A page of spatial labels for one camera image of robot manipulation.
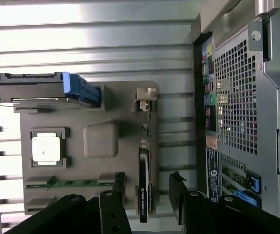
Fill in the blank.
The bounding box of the green RAM stick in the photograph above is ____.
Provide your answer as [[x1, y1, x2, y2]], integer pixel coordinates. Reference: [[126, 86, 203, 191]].
[[25, 179, 118, 189]]

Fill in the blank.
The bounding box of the blue slot retention clip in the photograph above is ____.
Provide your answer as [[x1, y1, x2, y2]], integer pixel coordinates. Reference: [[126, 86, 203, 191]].
[[249, 175, 262, 195], [232, 191, 262, 208]]

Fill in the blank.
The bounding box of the grey parts rack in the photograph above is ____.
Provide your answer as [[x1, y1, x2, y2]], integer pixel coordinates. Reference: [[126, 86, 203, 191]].
[[13, 80, 159, 216]]

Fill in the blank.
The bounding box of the silver CPU chip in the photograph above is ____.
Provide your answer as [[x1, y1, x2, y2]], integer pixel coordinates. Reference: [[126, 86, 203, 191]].
[[31, 136, 60, 163]]

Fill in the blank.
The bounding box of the grey black PC case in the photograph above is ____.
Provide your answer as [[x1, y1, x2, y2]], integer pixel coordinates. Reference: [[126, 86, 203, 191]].
[[191, 0, 280, 220]]

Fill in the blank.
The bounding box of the hard disk blue caddy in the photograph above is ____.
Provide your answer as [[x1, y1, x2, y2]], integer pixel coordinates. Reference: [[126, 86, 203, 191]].
[[0, 70, 101, 108]]

